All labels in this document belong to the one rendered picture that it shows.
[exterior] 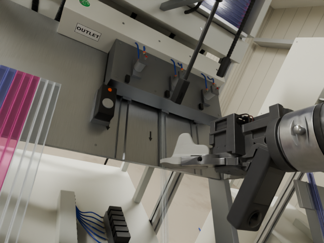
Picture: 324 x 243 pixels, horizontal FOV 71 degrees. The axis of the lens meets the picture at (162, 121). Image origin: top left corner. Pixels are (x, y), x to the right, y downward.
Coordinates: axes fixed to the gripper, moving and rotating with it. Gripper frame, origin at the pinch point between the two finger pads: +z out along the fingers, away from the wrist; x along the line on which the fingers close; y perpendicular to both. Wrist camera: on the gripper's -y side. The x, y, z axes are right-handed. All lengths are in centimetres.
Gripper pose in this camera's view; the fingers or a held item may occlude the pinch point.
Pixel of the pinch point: (192, 172)
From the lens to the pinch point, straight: 45.6
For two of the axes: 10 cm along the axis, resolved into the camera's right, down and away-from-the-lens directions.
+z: -5.2, 2.6, 8.1
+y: 0.9, -9.3, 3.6
